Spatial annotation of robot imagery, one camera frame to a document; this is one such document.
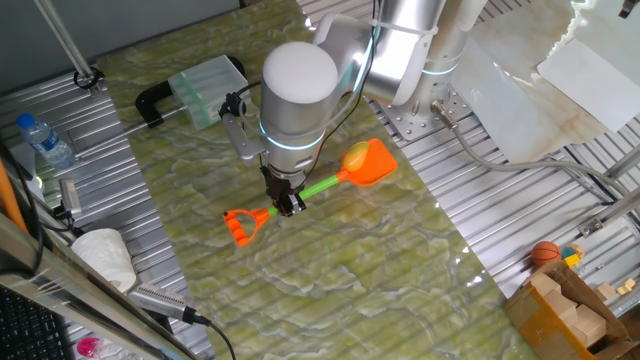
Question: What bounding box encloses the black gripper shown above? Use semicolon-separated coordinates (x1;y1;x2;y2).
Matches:
259;166;308;218

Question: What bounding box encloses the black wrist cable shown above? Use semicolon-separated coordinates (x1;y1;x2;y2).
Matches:
299;0;381;194

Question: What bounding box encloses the small toy basketball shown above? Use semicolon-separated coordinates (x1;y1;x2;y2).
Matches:
530;240;563;268

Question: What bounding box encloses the black C-clamp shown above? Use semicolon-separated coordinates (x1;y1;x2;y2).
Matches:
69;55;247;161

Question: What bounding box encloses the green marble pattern mat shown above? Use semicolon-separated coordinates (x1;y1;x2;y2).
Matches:
97;0;539;360

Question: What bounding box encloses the silver grilled camera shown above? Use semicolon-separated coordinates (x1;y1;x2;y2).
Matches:
127;282;195;324

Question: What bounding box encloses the orange green toy shovel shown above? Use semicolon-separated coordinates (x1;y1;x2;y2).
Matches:
222;138;400;248

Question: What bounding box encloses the black keyboard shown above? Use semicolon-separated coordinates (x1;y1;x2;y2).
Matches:
0;287;76;360

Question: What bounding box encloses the thin grey wrist cable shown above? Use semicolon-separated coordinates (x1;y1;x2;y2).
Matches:
238;29;381;142

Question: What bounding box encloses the brown cardboard box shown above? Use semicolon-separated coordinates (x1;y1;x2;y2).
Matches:
503;259;640;360

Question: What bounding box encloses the aluminium frame bar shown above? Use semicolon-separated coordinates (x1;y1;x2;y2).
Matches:
0;214;201;360

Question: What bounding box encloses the orange pole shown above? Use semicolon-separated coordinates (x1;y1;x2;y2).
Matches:
0;159;29;235

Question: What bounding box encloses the small silver camera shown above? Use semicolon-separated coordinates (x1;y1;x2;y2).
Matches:
53;178;84;221

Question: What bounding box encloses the black camera cable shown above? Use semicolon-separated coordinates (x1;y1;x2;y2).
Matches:
182;305;237;360

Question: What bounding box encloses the white paper sheet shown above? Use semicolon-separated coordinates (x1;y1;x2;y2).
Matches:
537;38;640;134

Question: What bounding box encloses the thick grey base cable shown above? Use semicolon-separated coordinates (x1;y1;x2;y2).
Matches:
430;99;640;201

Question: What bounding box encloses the aluminium bar with bracket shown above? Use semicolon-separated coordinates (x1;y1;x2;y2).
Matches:
577;185;640;239

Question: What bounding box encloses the metal stand pole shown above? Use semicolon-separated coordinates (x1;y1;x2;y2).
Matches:
32;0;106;97

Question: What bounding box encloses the yellow toy mango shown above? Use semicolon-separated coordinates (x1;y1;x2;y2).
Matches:
342;141;372;173

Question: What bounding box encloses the pink plastic object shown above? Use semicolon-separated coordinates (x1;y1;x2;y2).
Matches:
76;336;102;359

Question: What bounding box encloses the translucent plastic box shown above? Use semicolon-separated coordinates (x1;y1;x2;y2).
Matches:
167;54;252;132

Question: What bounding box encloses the white marble pattern sheet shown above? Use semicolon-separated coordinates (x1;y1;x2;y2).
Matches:
449;0;640;164

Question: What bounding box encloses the clear water bottle blue cap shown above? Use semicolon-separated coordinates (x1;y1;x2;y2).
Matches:
16;112;77;170

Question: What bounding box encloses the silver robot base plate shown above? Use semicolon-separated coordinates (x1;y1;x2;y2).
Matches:
383;84;474;143

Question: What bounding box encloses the black hanging cable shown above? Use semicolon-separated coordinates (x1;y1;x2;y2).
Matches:
0;142;46;274

